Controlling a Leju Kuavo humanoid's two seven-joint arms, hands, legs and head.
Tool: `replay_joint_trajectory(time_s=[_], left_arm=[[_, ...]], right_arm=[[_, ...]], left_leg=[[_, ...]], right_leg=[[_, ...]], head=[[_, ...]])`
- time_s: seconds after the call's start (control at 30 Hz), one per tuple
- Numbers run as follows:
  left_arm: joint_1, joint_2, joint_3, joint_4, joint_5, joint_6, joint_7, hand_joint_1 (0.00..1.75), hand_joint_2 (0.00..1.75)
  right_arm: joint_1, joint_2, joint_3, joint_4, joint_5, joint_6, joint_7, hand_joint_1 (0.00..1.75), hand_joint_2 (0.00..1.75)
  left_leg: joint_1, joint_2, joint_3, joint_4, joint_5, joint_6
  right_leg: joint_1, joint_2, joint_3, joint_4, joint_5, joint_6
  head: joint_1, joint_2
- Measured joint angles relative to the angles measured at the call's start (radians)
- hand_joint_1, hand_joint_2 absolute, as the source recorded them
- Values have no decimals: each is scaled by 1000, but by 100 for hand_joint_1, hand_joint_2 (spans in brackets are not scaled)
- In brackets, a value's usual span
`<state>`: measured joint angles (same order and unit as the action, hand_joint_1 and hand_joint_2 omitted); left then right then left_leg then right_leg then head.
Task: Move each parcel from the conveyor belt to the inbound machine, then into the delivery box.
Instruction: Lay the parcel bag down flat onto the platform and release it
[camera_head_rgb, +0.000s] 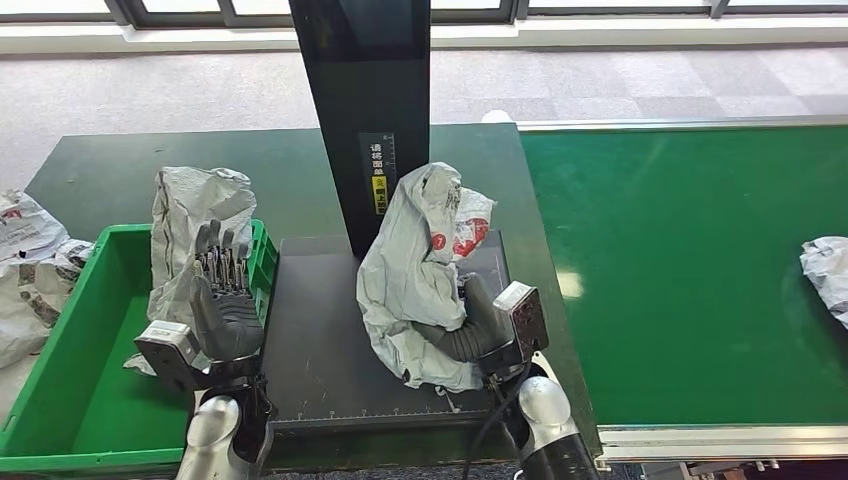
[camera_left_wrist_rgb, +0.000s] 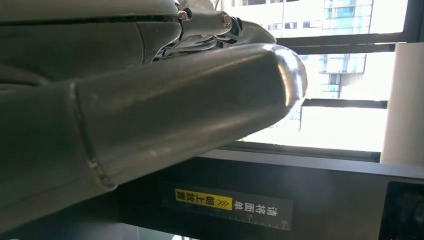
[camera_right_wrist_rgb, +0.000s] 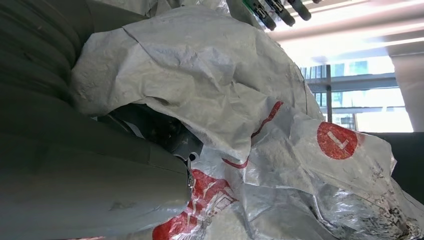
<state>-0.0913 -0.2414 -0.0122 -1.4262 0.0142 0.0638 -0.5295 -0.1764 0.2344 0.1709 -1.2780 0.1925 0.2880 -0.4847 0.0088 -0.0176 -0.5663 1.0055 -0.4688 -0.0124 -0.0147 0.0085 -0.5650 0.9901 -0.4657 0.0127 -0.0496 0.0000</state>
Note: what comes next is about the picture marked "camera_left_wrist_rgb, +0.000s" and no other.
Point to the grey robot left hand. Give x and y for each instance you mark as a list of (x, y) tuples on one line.
[(149, 109)]

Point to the black scanner machine column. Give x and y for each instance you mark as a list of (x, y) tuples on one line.
[(331, 192)]

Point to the black column display screen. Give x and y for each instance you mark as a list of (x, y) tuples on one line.
[(404, 212)]

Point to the dark window frame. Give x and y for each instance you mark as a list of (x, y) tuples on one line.
[(344, 41)]

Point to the black yellow ruler sticker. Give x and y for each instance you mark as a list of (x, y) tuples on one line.
[(232, 205)]

